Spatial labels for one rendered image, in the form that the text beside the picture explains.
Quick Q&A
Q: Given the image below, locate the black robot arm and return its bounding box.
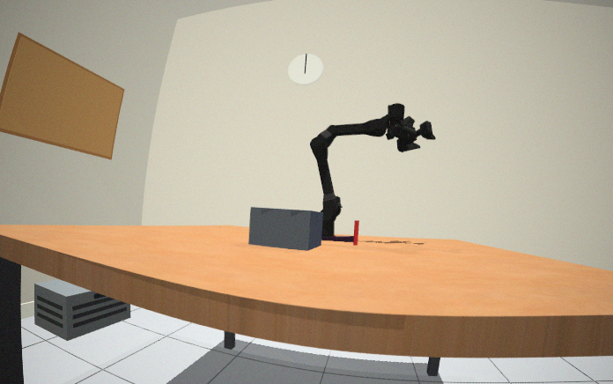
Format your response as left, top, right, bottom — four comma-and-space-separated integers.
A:
310, 103, 415, 236

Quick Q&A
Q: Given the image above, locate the red peg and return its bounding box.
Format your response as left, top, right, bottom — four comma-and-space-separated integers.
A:
353, 220, 359, 246

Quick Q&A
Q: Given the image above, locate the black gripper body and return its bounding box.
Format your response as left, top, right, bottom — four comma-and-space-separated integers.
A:
396, 121, 432, 152

